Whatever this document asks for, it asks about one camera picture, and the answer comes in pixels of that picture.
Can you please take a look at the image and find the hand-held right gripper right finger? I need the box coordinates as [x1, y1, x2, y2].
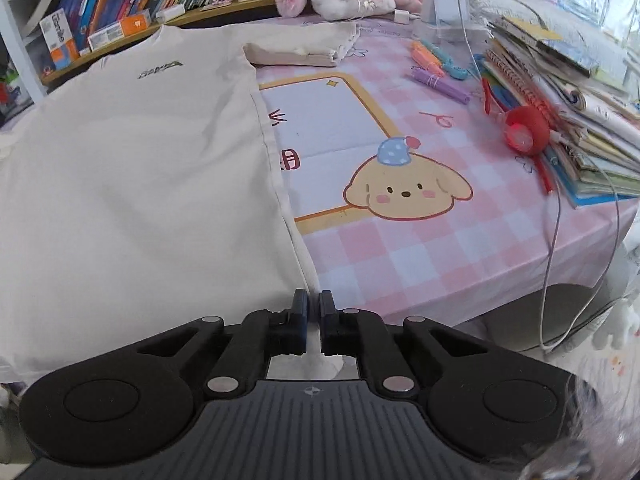
[319, 289, 494, 400]

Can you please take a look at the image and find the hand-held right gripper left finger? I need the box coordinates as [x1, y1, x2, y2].
[135, 289, 309, 399]

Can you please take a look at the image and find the cream t-shirt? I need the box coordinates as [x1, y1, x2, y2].
[0, 22, 361, 386]

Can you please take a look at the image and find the grey chair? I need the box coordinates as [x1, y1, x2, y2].
[480, 285, 621, 356]

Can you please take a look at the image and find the purple marker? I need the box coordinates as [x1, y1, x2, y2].
[412, 67, 471, 106]

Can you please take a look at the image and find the red round toy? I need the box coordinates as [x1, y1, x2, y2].
[501, 104, 555, 157]

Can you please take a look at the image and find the orange marker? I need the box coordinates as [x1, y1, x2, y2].
[411, 40, 446, 76]

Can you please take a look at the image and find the teal marker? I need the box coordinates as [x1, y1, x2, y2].
[430, 45, 471, 81]

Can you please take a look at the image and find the white plush toy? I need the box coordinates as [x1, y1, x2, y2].
[592, 300, 640, 351]

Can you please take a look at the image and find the wooden shelf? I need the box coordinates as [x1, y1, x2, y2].
[40, 0, 280, 86]

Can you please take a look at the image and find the stack of books and notebooks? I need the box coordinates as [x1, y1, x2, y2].
[480, 15, 640, 209]

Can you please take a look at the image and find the blue white orange box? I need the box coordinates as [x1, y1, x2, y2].
[40, 10, 81, 71]

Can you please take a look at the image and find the white cable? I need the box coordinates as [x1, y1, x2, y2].
[434, 0, 623, 356]

